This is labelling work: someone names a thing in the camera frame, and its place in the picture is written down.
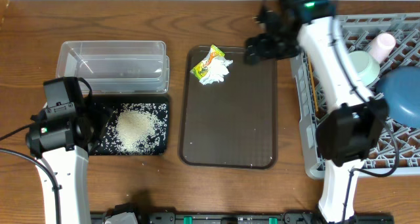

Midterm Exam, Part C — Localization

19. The wooden chopstick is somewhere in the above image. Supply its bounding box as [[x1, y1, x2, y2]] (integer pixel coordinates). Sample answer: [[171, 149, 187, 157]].
[[308, 55, 319, 113]]

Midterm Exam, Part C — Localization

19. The white napkin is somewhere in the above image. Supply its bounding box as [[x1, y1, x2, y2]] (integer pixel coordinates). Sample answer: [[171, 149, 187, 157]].
[[199, 56, 233, 85]]

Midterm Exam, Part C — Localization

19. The yellow green snack wrapper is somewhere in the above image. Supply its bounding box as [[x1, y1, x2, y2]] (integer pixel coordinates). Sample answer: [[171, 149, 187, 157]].
[[190, 45, 225, 79]]

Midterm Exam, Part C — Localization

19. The mint green bowl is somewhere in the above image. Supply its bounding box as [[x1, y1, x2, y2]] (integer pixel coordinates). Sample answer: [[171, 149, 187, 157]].
[[349, 51, 380, 86]]

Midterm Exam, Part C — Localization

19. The pink cup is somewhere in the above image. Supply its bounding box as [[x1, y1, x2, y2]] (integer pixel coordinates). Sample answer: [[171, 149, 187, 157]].
[[367, 33, 396, 64]]

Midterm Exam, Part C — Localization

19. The dark blue plate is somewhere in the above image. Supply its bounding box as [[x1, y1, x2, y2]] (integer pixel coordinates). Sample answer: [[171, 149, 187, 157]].
[[376, 66, 419, 129]]

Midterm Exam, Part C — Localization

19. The white rice pile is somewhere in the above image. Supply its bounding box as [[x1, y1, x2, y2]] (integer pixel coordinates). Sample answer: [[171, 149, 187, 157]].
[[94, 102, 169, 156]]

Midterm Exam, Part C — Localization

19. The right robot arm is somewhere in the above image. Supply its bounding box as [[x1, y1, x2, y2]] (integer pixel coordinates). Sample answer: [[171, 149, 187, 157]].
[[245, 0, 389, 223]]

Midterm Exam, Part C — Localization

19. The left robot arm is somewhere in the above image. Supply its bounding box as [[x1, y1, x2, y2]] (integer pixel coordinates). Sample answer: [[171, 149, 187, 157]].
[[26, 77, 108, 223]]

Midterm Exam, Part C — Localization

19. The black waste tray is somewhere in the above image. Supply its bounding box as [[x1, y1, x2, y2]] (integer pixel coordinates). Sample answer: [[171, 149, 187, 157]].
[[89, 95, 169, 156]]

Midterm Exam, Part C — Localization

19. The brown serving tray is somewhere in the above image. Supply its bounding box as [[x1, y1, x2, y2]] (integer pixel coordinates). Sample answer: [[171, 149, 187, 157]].
[[178, 47, 278, 169]]

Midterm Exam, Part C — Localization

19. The clear plastic bin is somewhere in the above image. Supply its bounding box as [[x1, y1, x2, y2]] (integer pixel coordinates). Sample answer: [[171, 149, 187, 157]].
[[56, 40, 170, 95]]

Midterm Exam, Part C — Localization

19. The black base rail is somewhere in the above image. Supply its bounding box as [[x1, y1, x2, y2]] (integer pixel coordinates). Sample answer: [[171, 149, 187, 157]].
[[91, 202, 394, 224]]

